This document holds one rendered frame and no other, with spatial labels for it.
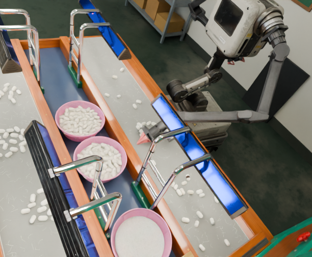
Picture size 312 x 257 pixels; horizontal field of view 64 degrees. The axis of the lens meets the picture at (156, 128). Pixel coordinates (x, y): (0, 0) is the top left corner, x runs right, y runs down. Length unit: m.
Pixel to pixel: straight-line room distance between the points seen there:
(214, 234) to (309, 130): 2.15
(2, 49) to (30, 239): 0.81
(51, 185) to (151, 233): 0.55
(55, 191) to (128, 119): 0.81
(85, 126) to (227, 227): 0.92
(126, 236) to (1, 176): 0.61
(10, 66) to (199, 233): 1.14
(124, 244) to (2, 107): 0.96
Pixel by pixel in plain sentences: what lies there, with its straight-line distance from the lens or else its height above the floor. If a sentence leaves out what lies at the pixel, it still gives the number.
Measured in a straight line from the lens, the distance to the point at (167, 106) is 1.15.
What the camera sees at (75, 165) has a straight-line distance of 0.87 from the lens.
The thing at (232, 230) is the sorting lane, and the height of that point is 0.74.
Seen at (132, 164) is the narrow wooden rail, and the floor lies 0.76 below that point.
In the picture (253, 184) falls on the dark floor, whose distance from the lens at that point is 2.66.
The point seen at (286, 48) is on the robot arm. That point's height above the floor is 1.36.
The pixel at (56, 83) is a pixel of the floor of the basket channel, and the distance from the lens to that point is 1.79.
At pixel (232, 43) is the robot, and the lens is 1.63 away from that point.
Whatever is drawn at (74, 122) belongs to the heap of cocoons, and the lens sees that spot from 1.47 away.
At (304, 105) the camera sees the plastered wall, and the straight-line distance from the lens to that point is 3.17.
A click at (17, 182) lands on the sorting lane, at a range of 1.29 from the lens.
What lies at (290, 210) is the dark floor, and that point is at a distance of 2.78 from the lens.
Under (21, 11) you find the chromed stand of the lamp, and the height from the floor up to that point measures 1.12.
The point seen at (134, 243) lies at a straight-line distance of 1.19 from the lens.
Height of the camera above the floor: 1.86
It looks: 47 degrees down
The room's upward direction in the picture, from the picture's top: 23 degrees clockwise
